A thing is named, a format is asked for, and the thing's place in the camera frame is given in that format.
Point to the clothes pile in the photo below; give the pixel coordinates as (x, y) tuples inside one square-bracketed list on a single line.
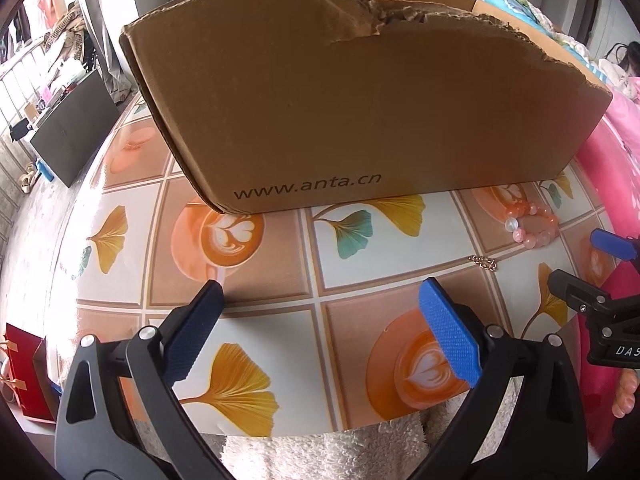
[(47, 64)]

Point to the red paper bag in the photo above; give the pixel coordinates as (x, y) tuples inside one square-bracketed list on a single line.
[(27, 354)]

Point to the pink floral blanket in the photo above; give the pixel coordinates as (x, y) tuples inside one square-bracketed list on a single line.
[(610, 161)]

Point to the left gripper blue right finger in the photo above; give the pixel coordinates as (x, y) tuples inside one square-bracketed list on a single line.
[(453, 329)]

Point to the brown cardboard box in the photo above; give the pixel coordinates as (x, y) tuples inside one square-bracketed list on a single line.
[(270, 105)]

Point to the dark cabinet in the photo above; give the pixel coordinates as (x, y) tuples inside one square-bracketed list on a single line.
[(72, 131)]

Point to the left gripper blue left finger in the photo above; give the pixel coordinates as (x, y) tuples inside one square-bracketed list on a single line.
[(186, 330)]

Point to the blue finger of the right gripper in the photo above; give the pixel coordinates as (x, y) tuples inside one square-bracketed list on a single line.
[(623, 248)]

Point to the blue quilt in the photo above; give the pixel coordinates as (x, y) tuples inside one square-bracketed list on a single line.
[(526, 12)]

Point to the right hand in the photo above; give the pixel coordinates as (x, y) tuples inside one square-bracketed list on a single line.
[(625, 393)]

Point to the person in bed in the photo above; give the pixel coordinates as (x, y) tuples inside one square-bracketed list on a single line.
[(621, 68)]

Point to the patterned tablecloth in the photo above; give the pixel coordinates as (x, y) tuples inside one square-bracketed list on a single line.
[(321, 330)]

